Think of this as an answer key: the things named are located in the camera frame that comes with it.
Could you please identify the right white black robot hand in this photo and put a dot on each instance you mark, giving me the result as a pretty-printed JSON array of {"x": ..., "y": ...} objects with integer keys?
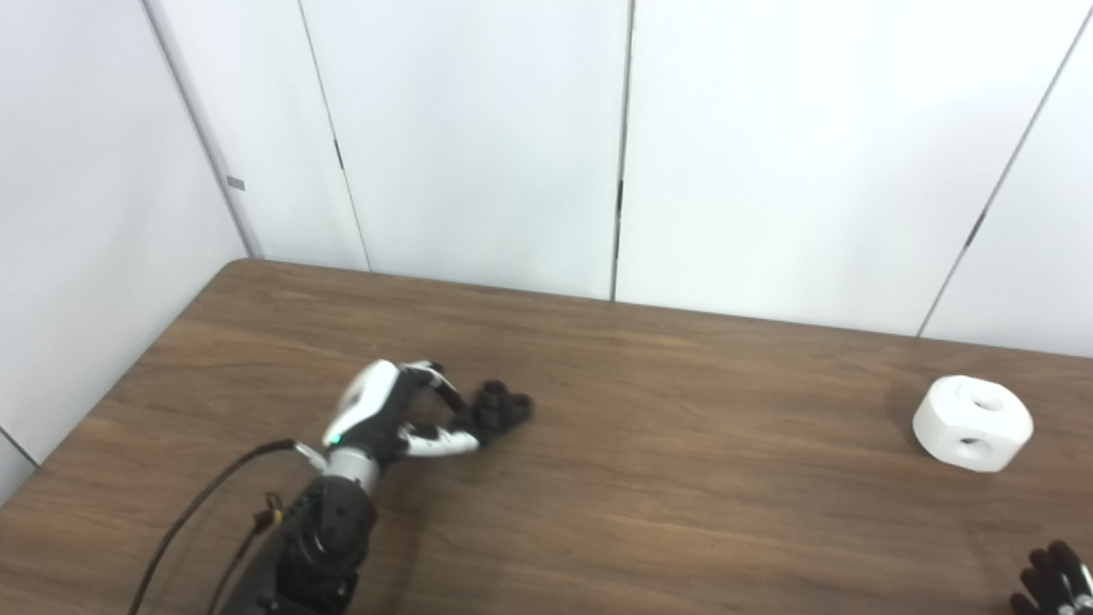
[{"x": 1059, "y": 589}]

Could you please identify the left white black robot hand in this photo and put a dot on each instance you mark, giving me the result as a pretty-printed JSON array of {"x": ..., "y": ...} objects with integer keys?
[{"x": 367, "y": 410}]

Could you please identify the black flanged holder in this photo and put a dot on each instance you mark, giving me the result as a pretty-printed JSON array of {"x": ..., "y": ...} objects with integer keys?
[{"x": 504, "y": 410}]

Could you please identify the round white piece with holes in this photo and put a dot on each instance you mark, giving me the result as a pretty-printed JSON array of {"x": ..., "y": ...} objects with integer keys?
[{"x": 943, "y": 423}]

